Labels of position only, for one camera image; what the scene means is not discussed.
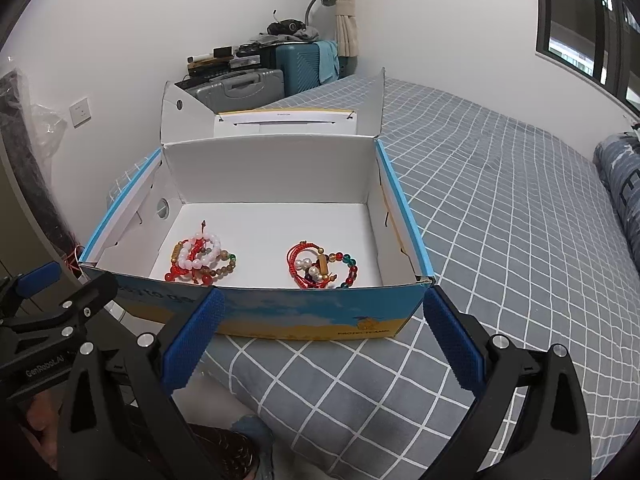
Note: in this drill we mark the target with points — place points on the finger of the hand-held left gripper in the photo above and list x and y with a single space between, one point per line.
75 305
37 277

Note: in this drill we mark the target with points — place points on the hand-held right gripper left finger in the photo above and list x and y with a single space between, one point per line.
192 345

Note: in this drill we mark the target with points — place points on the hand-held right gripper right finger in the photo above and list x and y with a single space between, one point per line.
452 345

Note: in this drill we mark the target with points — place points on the blue yellow cardboard box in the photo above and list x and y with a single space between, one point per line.
280 180

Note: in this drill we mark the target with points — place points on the dark patterned cloth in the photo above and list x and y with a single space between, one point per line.
220 447

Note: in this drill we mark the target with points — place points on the dark roll in plastic wrap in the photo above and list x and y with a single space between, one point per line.
30 160

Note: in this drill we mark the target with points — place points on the grey checked bed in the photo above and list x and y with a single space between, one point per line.
500 210

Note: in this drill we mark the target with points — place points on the blue grey folded quilt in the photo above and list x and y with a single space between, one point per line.
622 185

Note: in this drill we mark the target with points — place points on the grey hard suitcase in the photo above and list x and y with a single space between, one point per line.
240 85

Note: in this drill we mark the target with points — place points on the stack of black devices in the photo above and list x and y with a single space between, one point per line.
220 62

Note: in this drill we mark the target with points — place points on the teal suitcase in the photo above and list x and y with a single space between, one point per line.
300 65

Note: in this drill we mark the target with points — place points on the light blue cloth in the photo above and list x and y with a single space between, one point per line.
327 60

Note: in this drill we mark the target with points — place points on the grey crumpled cloth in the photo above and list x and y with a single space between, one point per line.
302 36

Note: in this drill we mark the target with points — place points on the black headphones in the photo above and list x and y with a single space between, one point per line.
287 26

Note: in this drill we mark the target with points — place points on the dark framed window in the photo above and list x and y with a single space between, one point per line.
575 35

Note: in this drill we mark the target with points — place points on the beige curtain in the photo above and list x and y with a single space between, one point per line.
347 20

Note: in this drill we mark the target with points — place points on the white wall switch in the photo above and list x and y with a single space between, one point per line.
80 112

